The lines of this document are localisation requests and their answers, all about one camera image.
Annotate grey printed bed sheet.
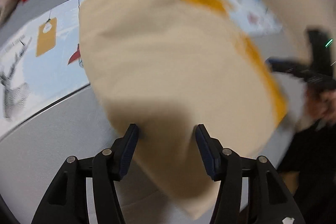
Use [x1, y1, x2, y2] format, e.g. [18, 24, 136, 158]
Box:
[0, 0, 297, 224]

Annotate beige and orange hoodie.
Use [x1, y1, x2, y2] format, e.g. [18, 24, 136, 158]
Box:
[79, 0, 287, 219]

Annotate cream folded blanket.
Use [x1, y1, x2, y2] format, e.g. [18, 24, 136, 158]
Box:
[0, 0, 20, 26]

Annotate right hand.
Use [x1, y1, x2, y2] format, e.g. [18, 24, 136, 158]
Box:
[305, 87, 335, 125]

